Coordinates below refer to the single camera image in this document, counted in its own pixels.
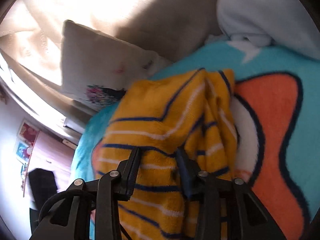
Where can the teal cartoon fleece blanket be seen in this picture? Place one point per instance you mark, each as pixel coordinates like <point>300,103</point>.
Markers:
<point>275,109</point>

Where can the black chair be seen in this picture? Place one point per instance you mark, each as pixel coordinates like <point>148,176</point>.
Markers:
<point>43,186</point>

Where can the light blue plush pillow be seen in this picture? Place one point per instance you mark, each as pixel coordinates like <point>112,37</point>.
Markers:
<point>266,22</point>

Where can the wall poster pictures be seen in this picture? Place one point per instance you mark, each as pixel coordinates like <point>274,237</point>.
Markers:
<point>26,137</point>

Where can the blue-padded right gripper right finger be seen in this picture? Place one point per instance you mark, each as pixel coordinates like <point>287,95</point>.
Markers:
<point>217,199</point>

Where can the beige curtain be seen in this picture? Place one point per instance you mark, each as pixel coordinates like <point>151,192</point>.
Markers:
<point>31,38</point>

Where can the white floral cushion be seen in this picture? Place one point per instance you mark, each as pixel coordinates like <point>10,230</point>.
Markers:
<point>98,69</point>

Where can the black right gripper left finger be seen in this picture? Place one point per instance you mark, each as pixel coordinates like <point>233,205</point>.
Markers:
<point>117,185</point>

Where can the yellow striped knit sweater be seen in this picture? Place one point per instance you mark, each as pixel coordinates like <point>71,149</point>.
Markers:
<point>190,110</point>

